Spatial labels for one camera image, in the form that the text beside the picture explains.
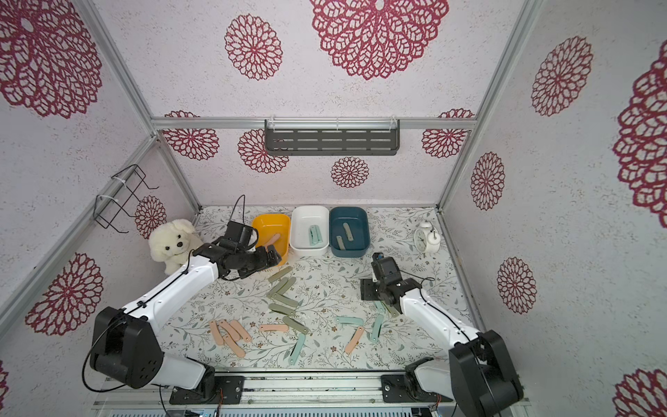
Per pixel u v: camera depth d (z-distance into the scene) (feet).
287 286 3.12
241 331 2.76
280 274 3.27
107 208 2.39
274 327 2.81
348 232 3.61
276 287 3.12
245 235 2.22
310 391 2.47
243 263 2.31
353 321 2.85
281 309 2.96
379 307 2.94
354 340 2.73
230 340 2.72
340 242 3.50
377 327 2.80
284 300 3.02
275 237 3.48
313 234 3.59
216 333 2.79
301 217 3.75
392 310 2.92
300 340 2.73
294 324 2.83
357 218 3.69
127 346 1.37
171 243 2.82
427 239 3.17
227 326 2.80
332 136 3.02
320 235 3.60
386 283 2.17
